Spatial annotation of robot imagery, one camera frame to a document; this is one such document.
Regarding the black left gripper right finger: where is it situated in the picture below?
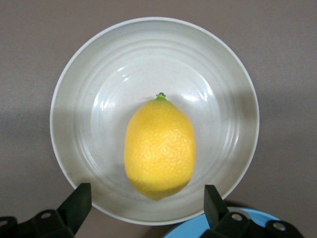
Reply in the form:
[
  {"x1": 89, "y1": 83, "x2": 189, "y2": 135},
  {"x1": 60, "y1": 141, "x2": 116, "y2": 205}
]
[{"x1": 198, "y1": 184, "x2": 267, "y2": 238}]

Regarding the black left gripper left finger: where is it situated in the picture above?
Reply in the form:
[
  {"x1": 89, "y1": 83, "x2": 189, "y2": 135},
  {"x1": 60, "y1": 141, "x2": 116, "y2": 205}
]
[{"x1": 19, "y1": 182, "x2": 93, "y2": 238}]

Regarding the beige plate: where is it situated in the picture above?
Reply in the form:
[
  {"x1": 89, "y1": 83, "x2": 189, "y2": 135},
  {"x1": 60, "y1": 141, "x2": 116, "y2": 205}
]
[{"x1": 49, "y1": 16, "x2": 261, "y2": 227}]

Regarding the blue plate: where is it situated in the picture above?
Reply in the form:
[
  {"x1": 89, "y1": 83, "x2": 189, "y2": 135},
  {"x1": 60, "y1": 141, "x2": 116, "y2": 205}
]
[{"x1": 164, "y1": 207, "x2": 282, "y2": 238}]

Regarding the yellow lemon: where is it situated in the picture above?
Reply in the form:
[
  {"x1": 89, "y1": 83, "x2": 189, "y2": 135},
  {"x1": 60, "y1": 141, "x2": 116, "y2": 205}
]
[{"x1": 123, "y1": 92, "x2": 197, "y2": 202}]

